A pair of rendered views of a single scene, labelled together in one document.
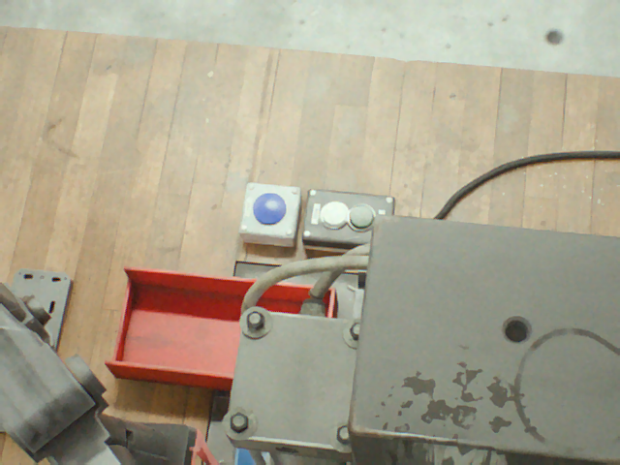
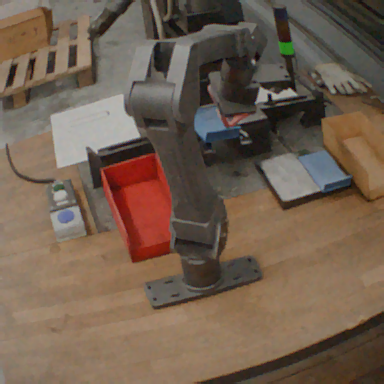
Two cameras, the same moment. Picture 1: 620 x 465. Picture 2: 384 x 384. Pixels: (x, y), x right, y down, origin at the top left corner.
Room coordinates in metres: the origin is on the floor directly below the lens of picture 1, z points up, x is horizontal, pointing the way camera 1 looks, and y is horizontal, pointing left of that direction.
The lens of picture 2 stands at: (0.99, 1.28, 1.77)
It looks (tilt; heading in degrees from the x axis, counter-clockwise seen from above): 33 degrees down; 242
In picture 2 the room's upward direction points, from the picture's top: 8 degrees counter-clockwise
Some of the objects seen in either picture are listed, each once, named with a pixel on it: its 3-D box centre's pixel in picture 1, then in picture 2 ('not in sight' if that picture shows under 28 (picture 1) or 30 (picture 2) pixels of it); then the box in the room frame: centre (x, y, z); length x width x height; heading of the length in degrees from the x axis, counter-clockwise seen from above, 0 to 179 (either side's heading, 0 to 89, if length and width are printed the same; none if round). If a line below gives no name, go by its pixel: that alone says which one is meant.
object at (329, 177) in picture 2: not in sight; (325, 166); (0.13, 0.28, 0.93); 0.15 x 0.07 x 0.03; 73
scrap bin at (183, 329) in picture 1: (224, 333); (144, 205); (0.47, 0.13, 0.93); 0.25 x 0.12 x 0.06; 74
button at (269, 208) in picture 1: (269, 209); (66, 218); (0.62, 0.06, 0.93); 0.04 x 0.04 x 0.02
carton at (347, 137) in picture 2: not in sight; (366, 154); (0.01, 0.30, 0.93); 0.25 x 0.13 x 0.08; 74
